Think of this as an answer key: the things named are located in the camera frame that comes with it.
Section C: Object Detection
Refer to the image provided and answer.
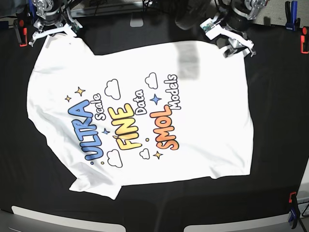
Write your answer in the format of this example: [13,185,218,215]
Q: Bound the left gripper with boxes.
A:
[212,24,256,58]

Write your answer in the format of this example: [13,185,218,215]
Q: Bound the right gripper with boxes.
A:
[28,15,77,46]

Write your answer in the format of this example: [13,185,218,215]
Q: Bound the white printed t-shirt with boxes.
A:
[27,34,253,199]

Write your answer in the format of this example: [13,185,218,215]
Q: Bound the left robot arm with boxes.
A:
[213,0,268,58]

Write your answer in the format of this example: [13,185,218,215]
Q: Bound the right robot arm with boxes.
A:
[28,0,83,46]

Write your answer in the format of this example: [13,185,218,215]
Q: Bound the red black clamp far left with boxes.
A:
[13,19,28,47]

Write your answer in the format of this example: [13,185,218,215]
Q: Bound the red black clamp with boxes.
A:
[300,27,309,54]
[13,19,28,47]

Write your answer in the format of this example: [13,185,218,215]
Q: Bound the blue clamp far right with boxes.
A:
[285,0,300,31]

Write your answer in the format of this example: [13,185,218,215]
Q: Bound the red black clamp far right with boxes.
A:
[300,27,309,54]

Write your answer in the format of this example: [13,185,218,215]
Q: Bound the red blue clamp near right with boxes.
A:
[288,191,300,229]

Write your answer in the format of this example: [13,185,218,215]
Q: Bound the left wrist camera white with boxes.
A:
[199,18,222,40]

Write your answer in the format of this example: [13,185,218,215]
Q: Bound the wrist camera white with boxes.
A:
[199,18,222,40]
[70,19,83,33]

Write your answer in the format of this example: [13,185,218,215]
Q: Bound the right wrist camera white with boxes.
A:
[70,19,83,33]

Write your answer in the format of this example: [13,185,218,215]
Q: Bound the black red cable bundle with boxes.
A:
[174,0,214,30]

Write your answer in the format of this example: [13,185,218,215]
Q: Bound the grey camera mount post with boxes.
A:
[130,12,144,28]

